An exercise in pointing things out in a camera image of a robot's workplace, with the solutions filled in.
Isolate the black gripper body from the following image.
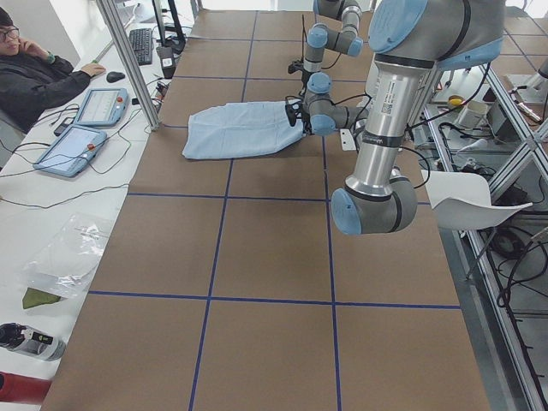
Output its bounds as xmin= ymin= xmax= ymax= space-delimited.
xmin=284 ymin=100 xmax=311 ymax=135
xmin=288 ymin=60 xmax=309 ymax=86

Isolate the light blue button-up shirt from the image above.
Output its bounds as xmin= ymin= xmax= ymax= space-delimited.
xmin=182 ymin=101 xmax=303 ymax=160

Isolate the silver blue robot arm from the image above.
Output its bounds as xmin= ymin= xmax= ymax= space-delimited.
xmin=288 ymin=0 xmax=364 ymax=89
xmin=285 ymin=1 xmax=505 ymax=235

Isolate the black keyboard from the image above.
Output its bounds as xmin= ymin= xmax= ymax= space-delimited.
xmin=128 ymin=28 xmax=152 ymax=65

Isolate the white square cup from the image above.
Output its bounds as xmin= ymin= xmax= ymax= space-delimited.
xmin=456 ymin=100 xmax=490 ymax=129

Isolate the black computer mouse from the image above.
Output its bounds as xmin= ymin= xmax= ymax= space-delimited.
xmin=106 ymin=71 xmax=126 ymax=83

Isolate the white moulded chair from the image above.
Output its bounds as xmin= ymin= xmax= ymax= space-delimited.
xmin=421 ymin=170 xmax=533 ymax=230

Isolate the upper blue teach pendant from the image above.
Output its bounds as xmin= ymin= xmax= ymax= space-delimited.
xmin=74 ymin=88 xmax=128 ymax=128

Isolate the blue teach pendant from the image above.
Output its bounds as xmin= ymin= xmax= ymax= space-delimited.
xmin=74 ymin=88 xmax=128 ymax=128
xmin=33 ymin=125 xmax=107 ymax=177

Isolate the lower blue teach pendant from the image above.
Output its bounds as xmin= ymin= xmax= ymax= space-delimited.
xmin=33 ymin=125 xmax=107 ymax=177

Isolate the seated person in black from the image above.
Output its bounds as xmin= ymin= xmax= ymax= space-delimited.
xmin=1 ymin=10 xmax=105 ymax=134

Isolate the clear plastic bag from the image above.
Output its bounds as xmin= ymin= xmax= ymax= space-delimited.
xmin=21 ymin=213 xmax=114 ymax=298

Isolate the green cloth piece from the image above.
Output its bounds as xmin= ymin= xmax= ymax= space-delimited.
xmin=21 ymin=288 xmax=61 ymax=310

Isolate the black grey device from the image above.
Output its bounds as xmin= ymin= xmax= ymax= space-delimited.
xmin=1 ymin=323 xmax=66 ymax=361

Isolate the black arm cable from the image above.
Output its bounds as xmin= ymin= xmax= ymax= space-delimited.
xmin=284 ymin=93 xmax=373 ymax=113

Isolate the grey aluminium frame post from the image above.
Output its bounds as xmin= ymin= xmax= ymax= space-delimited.
xmin=97 ymin=0 xmax=160 ymax=131

